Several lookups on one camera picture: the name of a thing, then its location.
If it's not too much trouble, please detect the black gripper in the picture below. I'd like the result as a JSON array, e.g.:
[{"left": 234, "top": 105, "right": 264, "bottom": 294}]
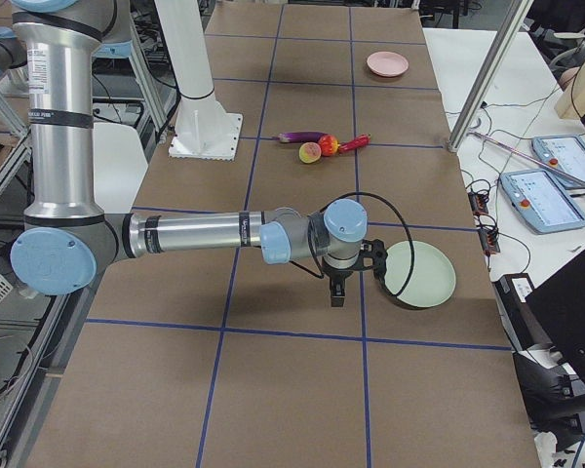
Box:
[{"left": 323, "top": 256, "right": 353, "bottom": 307}]

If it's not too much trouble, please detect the pink green peach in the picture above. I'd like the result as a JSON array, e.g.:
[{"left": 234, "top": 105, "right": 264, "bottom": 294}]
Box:
[{"left": 298, "top": 142, "right": 322, "bottom": 164}]

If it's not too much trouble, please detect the red chili pepper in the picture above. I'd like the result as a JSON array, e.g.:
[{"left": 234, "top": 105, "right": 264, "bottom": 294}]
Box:
[{"left": 337, "top": 134, "right": 371, "bottom": 154}]

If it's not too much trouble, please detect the purple eggplant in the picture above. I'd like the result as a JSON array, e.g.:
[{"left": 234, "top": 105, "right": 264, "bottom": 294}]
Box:
[{"left": 276, "top": 131, "right": 327, "bottom": 143}]

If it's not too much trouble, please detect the red tomato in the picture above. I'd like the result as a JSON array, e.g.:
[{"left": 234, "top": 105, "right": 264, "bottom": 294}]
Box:
[{"left": 317, "top": 134, "right": 339, "bottom": 157}]

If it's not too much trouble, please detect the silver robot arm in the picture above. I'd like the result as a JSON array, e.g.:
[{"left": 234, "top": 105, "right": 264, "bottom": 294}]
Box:
[
  {"left": 10, "top": 1, "right": 370, "bottom": 306},
  {"left": 0, "top": 26, "right": 27, "bottom": 78}
]

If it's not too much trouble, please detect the green plate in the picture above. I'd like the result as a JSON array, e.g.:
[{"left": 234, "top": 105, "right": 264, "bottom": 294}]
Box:
[{"left": 384, "top": 241, "right": 456, "bottom": 308}]

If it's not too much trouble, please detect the near teach pendant tablet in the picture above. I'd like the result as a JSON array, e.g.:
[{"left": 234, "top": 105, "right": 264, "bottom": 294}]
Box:
[{"left": 499, "top": 170, "right": 585, "bottom": 234}]

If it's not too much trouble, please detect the teach pendant tablet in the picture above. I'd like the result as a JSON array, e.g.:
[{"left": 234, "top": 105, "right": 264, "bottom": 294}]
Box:
[
  {"left": 499, "top": 170, "right": 585, "bottom": 234},
  {"left": 531, "top": 135, "right": 585, "bottom": 181}
]

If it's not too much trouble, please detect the pink plate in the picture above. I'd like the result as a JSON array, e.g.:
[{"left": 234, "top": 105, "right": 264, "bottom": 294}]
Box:
[{"left": 366, "top": 51, "right": 410, "bottom": 78}]

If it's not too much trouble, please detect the black laptop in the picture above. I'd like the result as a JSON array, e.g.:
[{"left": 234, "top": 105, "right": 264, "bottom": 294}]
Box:
[{"left": 526, "top": 249, "right": 585, "bottom": 383}]

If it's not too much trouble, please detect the white chair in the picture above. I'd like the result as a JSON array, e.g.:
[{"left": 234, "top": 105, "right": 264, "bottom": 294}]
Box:
[{"left": 93, "top": 122, "right": 148, "bottom": 214}]

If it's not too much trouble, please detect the far teach pendant tablet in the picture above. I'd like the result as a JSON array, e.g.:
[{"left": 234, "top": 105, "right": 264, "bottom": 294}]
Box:
[{"left": 531, "top": 135, "right": 585, "bottom": 181}]

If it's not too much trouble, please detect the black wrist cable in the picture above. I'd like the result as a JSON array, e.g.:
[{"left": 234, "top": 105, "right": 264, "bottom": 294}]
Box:
[{"left": 287, "top": 192, "right": 415, "bottom": 298}]

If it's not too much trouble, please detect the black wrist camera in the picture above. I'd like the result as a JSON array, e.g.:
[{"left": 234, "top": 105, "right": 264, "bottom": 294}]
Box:
[{"left": 360, "top": 239, "right": 388, "bottom": 281}]

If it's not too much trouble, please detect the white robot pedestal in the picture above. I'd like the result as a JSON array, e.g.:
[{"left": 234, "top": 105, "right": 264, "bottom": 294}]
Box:
[{"left": 155, "top": 0, "right": 243, "bottom": 161}]

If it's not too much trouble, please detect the aluminium frame post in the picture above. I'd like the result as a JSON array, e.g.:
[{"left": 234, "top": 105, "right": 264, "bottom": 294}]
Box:
[{"left": 447, "top": 0, "right": 533, "bottom": 153}]

